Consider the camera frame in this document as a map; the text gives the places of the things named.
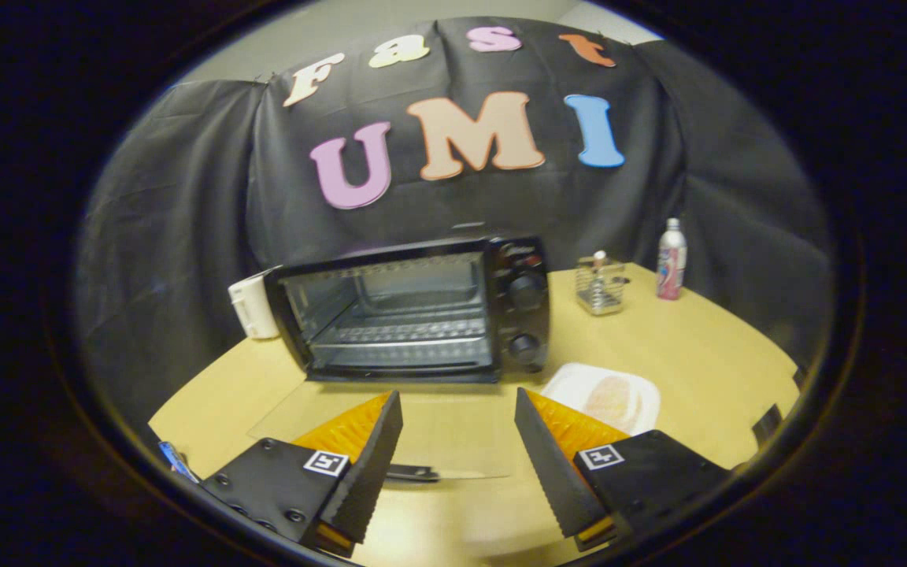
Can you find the black toaster oven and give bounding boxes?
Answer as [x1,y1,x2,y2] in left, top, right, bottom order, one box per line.
[248,232,553,483]

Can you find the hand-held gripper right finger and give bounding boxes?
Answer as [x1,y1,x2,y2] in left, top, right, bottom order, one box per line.
[513,387,731,553]

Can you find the pink and white bottle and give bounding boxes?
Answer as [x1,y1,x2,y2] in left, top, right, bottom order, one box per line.
[656,218,689,302]

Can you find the white plate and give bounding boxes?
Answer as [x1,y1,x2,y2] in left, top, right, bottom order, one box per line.
[540,362,662,437]

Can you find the pale bread slice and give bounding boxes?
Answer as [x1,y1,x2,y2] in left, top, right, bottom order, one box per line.
[583,376,644,431]

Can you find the black backdrop cloth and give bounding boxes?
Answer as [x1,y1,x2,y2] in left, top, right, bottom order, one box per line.
[76,16,834,430]

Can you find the blue object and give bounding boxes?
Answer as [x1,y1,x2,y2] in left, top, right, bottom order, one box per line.
[157,440,200,484]

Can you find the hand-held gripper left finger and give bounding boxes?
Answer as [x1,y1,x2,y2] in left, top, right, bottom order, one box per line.
[200,391,405,559]

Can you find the white appliance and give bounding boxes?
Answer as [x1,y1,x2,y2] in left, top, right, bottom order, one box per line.
[228,267,282,341]

